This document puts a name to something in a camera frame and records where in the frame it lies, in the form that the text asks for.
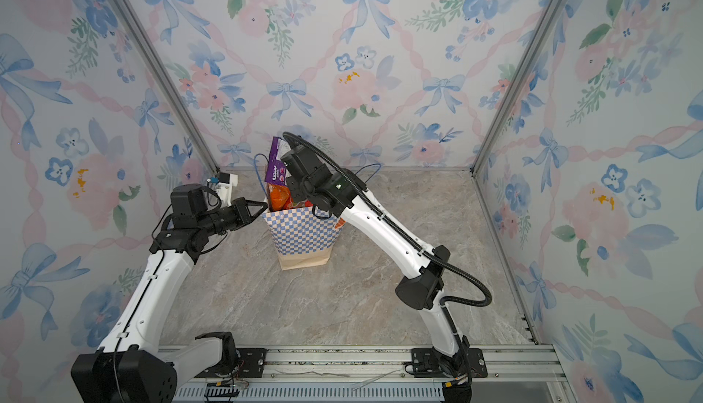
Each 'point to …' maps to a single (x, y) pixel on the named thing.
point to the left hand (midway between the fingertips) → (268, 204)
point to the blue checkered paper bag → (303, 240)
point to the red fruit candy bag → (305, 203)
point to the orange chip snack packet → (278, 196)
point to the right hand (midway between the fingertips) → (303, 175)
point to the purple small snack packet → (276, 171)
